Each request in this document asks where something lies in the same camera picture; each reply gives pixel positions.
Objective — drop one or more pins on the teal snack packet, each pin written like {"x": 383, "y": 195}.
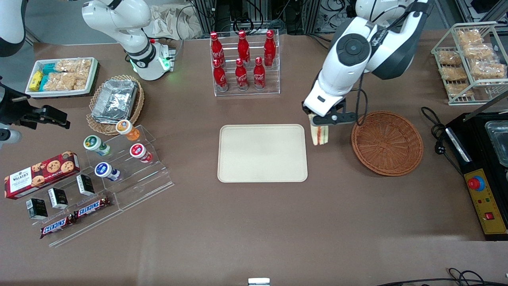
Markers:
{"x": 49, "y": 69}
{"x": 43, "y": 82}

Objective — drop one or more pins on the red lid yogurt cup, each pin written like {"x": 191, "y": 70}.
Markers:
{"x": 139, "y": 152}

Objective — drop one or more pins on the white rectangular dish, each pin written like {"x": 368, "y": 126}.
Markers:
{"x": 92, "y": 77}

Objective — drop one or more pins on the orange lid yogurt cup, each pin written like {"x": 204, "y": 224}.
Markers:
{"x": 127, "y": 129}

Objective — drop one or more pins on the clear acrylic cup riser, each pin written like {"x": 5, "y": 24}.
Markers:
{"x": 151, "y": 178}

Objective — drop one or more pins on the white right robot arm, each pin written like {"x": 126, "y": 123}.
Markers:
{"x": 119, "y": 20}

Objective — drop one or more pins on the yellow control box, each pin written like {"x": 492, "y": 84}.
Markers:
{"x": 486, "y": 202}

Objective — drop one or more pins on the small white metal bracket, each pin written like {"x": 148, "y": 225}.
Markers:
{"x": 258, "y": 282}

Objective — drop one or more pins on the beige plastic tray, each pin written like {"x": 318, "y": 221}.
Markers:
{"x": 254, "y": 153}

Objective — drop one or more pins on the stacked aluminium foil containers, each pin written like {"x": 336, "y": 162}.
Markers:
{"x": 115, "y": 101}

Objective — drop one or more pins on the clear acrylic bottle rack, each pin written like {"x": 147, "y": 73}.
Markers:
{"x": 274, "y": 79}

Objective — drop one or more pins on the small black box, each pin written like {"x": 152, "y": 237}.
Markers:
{"x": 85, "y": 184}
{"x": 58, "y": 198}
{"x": 37, "y": 208}

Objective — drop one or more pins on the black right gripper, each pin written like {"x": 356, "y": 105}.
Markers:
{"x": 12, "y": 108}

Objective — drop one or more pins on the red rocker switch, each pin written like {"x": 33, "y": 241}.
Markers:
{"x": 489, "y": 216}

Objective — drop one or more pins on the round brown wicker basket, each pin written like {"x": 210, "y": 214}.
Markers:
{"x": 387, "y": 143}

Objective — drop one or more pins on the grey metal rod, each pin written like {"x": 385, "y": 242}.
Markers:
{"x": 486, "y": 106}

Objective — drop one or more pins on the triangular sandwich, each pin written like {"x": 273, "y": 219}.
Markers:
{"x": 320, "y": 137}

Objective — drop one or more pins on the clear acrylic snack riser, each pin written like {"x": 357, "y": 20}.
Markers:
{"x": 87, "y": 226}

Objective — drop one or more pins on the red emergency stop button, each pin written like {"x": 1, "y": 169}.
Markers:
{"x": 475, "y": 183}

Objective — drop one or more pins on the blue lid yogurt cup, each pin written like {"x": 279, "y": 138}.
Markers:
{"x": 105, "y": 171}

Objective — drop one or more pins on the yellow snack packet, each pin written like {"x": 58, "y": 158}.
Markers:
{"x": 35, "y": 80}

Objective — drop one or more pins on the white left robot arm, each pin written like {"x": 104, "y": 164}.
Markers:
{"x": 341, "y": 79}

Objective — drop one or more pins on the puffed rice snack bag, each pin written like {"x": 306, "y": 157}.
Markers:
{"x": 73, "y": 65}
{"x": 488, "y": 70}
{"x": 469, "y": 37}
{"x": 454, "y": 73}
{"x": 449, "y": 57}
{"x": 479, "y": 51}
{"x": 65, "y": 81}
{"x": 460, "y": 89}

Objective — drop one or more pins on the oval light wicker basket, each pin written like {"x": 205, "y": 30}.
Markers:
{"x": 97, "y": 127}

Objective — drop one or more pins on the black equipment rack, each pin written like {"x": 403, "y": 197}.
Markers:
{"x": 222, "y": 16}

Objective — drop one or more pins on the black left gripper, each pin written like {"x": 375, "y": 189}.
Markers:
{"x": 305, "y": 109}

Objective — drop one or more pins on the red Walkers cookie box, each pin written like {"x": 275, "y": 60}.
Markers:
{"x": 39, "y": 174}

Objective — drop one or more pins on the clear plastic container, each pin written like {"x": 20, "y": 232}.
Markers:
{"x": 499, "y": 145}

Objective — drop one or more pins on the Snickers chocolate bar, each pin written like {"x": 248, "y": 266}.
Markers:
{"x": 55, "y": 226}
{"x": 92, "y": 207}

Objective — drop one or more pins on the red cola bottle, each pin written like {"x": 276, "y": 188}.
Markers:
{"x": 220, "y": 77}
{"x": 259, "y": 75}
{"x": 216, "y": 49}
{"x": 243, "y": 47}
{"x": 241, "y": 77}
{"x": 270, "y": 49}

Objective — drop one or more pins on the black machine housing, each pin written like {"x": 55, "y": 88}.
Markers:
{"x": 476, "y": 159}

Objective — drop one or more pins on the green lid yogurt cup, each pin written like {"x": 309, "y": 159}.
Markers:
{"x": 95, "y": 143}

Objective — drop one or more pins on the beige cloth bag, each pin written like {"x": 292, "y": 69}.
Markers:
{"x": 170, "y": 22}

